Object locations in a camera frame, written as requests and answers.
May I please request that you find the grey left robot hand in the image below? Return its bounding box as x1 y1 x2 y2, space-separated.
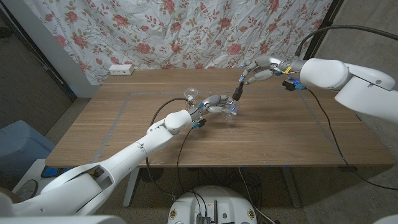
188 95 240 122

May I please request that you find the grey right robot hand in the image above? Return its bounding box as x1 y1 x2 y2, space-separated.
239 55 307 85

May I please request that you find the clear plastic spray bottle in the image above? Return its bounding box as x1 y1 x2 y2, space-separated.
222 98 241 121

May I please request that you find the black trigger sprayer head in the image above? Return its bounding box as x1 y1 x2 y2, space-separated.
232 81 245 101

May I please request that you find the white robot shoulder housing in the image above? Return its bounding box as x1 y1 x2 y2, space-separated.
0 215 127 224

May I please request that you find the clear glass cup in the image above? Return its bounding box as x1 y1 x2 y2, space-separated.
183 87 200 105

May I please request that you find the black backdrop stand pole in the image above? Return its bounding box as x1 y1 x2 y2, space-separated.
298 0 345 68
0 6 77 100

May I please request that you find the floral print backdrop cloth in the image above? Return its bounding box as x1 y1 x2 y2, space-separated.
23 0 333 86

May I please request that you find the white power strip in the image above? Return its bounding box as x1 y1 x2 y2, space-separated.
108 63 135 76

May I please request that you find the black floor fan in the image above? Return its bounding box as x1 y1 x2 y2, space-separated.
138 167 165 184

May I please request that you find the white robot torso base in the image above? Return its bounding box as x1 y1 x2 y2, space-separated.
167 185 258 224

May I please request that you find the grey table leg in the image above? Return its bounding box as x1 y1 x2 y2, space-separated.
281 166 302 208

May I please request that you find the white table leg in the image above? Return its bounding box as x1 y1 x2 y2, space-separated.
123 167 141 208

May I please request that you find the blue floor pad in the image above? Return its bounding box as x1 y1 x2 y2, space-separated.
41 166 75 179

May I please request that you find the blue plastic bin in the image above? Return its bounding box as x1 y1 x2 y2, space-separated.
0 119 56 178

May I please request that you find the grey shoe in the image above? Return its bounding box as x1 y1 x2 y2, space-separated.
14 179 39 202

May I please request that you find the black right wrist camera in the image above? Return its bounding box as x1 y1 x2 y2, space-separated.
282 77 307 91

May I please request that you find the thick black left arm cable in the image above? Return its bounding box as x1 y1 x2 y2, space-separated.
150 97 192 125

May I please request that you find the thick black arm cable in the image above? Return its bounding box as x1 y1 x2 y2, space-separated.
294 24 398 57
150 97 192 125

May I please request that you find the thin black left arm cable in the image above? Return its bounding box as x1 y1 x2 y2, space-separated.
175 127 196 200

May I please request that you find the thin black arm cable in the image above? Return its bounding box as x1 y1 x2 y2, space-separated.
306 88 398 191
175 127 196 200

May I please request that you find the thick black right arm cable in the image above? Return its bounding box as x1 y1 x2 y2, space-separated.
294 24 398 57

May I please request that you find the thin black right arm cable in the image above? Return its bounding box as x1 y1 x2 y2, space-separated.
306 88 398 191

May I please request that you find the white floor cable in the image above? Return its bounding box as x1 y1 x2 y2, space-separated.
238 167 276 224

